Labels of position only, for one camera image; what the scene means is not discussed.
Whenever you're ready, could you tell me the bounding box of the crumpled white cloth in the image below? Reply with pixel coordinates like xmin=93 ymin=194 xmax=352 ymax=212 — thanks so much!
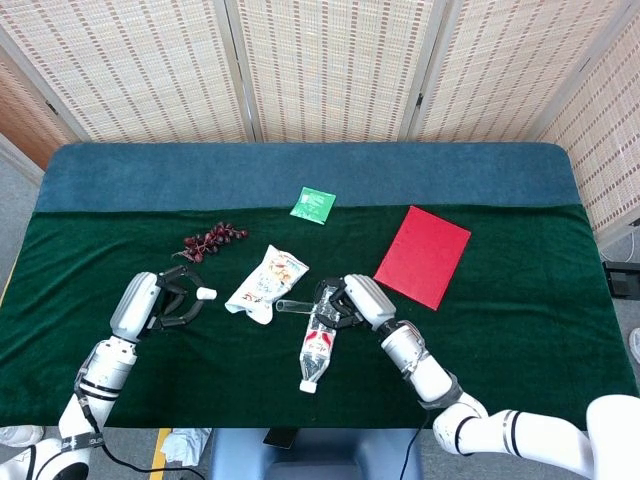
xmin=159 ymin=427 xmax=214 ymax=468

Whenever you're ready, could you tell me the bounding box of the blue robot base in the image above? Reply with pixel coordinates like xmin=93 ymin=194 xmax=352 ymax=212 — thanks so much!
xmin=208 ymin=428 xmax=424 ymax=480

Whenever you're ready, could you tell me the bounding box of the clear glass tube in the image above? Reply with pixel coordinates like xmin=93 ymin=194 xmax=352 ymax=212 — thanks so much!
xmin=275 ymin=297 xmax=331 ymax=317

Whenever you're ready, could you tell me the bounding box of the green foil sachet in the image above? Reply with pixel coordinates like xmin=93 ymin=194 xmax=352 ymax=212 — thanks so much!
xmin=289 ymin=186 xmax=337 ymax=226

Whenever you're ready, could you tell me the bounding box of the woven bamboo screen panel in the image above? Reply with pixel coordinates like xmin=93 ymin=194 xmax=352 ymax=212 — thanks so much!
xmin=224 ymin=0 xmax=446 ymax=144
xmin=409 ymin=0 xmax=640 ymax=144
xmin=0 ymin=44 xmax=76 ymax=171
xmin=0 ymin=0 xmax=259 ymax=146
xmin=537 ymin=19 xmax=640 ymax=246

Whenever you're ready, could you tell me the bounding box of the white printed snack bag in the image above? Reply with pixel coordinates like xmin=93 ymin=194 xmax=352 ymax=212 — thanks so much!
xmin=224 ymin=244 xmax=310 ymax=325

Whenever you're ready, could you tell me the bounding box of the black box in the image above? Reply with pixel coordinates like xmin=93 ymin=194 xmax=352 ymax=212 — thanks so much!
xmin=602 ymin=260 xmax=640 ymax=300

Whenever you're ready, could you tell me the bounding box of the red notebook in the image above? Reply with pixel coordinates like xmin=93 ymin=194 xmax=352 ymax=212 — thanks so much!
xmin=373 ymin=205 xmax=473 ymax=312

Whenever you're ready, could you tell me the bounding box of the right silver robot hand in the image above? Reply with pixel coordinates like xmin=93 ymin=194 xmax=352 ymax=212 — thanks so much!
xmin=312 ymin=273 xmax=397 ymax=331

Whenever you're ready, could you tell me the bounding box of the dark red grape bunch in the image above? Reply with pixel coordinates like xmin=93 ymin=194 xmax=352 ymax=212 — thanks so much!
xmin=171 ymin=221 xmax=251 ymax=265

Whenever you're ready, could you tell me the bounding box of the blue table cover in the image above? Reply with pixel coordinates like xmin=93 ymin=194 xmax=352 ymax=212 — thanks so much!
xmin=35 ymin=142 xmax=582 ymax=214

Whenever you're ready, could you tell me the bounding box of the clear plastic water bottle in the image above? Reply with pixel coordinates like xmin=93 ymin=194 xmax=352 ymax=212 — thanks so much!
xmin=298 ymin=282 xmax=346 ymax=395

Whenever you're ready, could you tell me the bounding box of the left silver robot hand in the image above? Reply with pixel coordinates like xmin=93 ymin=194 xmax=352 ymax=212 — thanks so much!
xmin=108 ymin=265 xmax=205 ymax=344

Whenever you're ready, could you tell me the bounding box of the dark green velvet cloth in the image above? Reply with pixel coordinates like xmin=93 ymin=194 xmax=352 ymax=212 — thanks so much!
xmin=0 ymin=204 xmax=626 ymax=432

